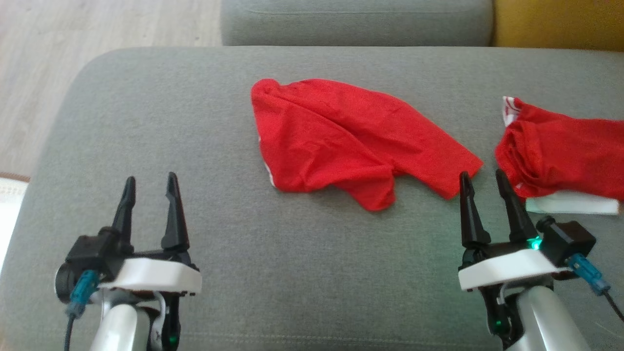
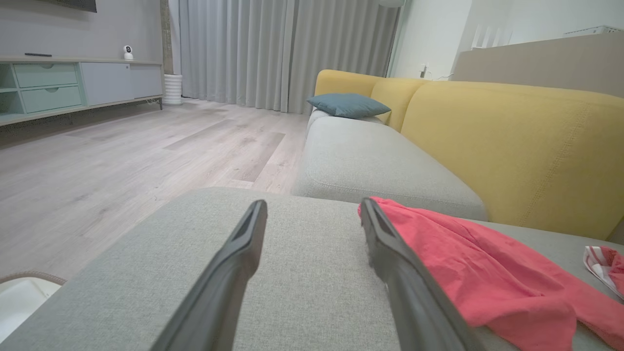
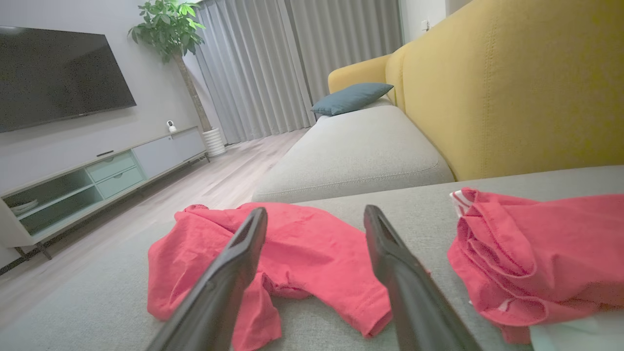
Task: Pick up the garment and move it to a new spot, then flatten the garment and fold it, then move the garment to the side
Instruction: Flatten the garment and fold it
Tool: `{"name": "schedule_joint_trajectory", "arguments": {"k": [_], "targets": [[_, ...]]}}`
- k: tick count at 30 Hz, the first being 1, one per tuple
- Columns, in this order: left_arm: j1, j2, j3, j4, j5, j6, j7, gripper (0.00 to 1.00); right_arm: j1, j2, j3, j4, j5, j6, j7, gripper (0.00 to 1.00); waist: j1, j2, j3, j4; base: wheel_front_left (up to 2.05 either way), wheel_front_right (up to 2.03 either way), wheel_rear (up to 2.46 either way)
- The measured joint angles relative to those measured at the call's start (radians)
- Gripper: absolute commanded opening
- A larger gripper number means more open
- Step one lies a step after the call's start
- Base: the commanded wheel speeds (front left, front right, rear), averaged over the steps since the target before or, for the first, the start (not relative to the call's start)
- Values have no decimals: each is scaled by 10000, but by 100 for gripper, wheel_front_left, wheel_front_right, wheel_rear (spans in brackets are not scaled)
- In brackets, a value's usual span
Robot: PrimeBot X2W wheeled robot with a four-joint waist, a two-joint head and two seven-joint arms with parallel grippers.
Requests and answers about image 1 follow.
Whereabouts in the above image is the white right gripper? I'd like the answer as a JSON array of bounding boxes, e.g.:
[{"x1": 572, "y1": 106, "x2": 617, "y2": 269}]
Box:
[{"x1": 458, "y1": 168, "x2": 570, "y2": 293}]

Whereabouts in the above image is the red basketball jersey number 13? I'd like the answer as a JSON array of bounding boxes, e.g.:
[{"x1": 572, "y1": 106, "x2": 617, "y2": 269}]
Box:
[{"x1": 494, "y1": 96, "x2": 624, "y2": 215}]

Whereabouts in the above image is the camera cable teal plug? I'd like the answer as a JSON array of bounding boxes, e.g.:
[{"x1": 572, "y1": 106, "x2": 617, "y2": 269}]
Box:
[
  {"x1": 63, "y1": 270, "x2": 101, "y2": 351},
  {"x1": 567, "y1": 253, "x2": 624, "y2": 323}
]

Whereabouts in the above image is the right camera cable teal plug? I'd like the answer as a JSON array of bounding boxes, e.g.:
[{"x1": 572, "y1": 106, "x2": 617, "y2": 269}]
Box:
[{"x1": 567, "y1": 253, "x2": 624, "y2": 323}]

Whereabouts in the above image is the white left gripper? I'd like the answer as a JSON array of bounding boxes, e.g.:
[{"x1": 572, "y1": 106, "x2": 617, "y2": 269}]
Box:
[{"x1": 100, "y1": 172, "x2": 203, "y2": 296}]

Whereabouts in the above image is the yellow sofa backrest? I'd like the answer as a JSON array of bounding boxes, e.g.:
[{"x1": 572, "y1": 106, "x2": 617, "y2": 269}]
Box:
[{"x1": 492, "y1": 0, "x2": 624, "y2": 52}]

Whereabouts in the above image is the left camera cable teal plug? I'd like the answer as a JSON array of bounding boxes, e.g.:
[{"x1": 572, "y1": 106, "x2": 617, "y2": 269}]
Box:
[{"x1": 63, "y1": 270, "x2": 101, "y2": 351}]

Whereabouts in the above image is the red shorts white trim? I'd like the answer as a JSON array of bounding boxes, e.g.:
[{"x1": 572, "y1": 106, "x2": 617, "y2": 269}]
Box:
[{"x1": 251, "y1": 78, "x2": 484, "y2": 212}]

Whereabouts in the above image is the grey sofa seat cushion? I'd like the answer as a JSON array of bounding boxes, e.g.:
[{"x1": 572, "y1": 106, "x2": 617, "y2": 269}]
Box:
[{"x1": 221, "y1": 0, "x2": 494, "y2": 47}]

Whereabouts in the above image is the white rug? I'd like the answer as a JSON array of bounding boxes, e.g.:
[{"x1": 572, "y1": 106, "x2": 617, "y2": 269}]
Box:
[{"x1": 0, "y1": 172, "x2": 31, "y2": 273}]

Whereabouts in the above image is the grey sofa chaise seat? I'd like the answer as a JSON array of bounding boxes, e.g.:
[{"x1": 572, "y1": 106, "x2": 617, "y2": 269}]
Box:
[{"x1": 0, "y1": 46, "x2": 624, "y2": 351}]

